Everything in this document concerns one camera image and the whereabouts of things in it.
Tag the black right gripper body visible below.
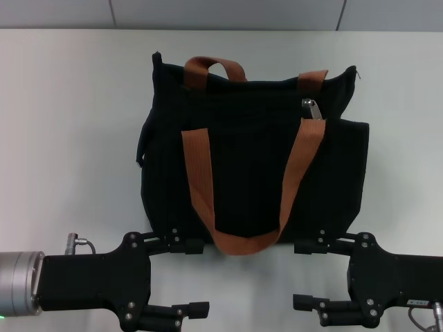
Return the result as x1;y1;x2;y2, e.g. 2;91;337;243
347;231;443;330

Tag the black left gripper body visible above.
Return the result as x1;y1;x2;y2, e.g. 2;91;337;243
36;232;153;332

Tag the black bag with brown handles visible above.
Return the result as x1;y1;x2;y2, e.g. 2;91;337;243
134;50;370;257

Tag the silver zipper pull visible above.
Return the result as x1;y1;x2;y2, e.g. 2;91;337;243
301;98;328;122

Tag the left gripper cable with connector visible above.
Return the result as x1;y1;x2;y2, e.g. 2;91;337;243
65;233;97;256

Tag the gripper cable with connector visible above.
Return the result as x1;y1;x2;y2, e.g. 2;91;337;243
407;300;443;332
65;233;97;256

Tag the right gripper cable with connector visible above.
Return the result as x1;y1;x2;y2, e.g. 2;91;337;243
407;300;443;332

